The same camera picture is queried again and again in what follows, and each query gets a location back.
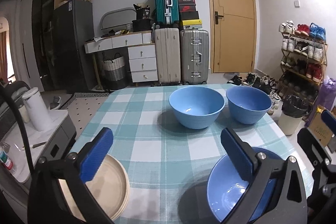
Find red and black shoe box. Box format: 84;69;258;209
178;4;197;12

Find white thermal jug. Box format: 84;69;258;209
22;88;53;132

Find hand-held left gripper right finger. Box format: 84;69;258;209
220;127;307;224

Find patterned rug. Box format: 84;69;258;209
55;93;116;122

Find plain black shoe box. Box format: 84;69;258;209
179;11;199;21

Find brown printed cardboard box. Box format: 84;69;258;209
308;106;336;153

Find teal checked tablecloth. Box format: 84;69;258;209
59;84;313;224

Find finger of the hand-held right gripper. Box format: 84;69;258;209
297;127;336;185
322;110;336;135

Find rows of sneakers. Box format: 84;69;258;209
279;20;327;106

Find cream round plate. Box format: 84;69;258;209
58;154;129;222
112;172;131;222

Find cream cup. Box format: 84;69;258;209
18;105;30;123

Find grey cabinet with white top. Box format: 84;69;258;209
0;109;76;224

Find white desk with drawers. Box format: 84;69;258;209
84;31;159;90

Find black printed bag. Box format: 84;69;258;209
133;4;151;20

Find yellow wooden door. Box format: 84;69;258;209
204;0;256;73

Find blue bowl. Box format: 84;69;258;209
226;86;273;125
169;86;225;129
207;147;285;223

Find yellow and black shoe box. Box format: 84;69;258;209
180;19;203;30

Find dark wardrobe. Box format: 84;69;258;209
31;0;74;90

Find silver suitcase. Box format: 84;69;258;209
180;29;210;85

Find grey slipper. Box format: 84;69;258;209
50;97;62;110

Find beige suitcase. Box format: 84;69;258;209
154;28;182;84

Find brown curtain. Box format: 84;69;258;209
0;31;8;80

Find pile of assorted shoes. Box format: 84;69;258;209
227;72;282;115

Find clear water bottle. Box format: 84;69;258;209
0;144;16;174

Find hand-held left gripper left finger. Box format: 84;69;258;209
28;127;114;224

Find teal suitcase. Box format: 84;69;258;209
154;0;180;29

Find grey arched mirror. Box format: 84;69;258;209
100;7;135;35

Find black storage box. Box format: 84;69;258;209
132;19;154;32

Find gold metal shoe rack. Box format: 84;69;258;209
280;30;328;109

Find dark grey fridge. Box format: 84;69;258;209
51;0;96;93

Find grey and white woven basket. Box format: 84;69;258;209
102;53;127;90

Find cream bin with black bag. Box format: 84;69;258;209
278;95;309;135

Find black cable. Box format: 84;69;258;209
0;85;36;174

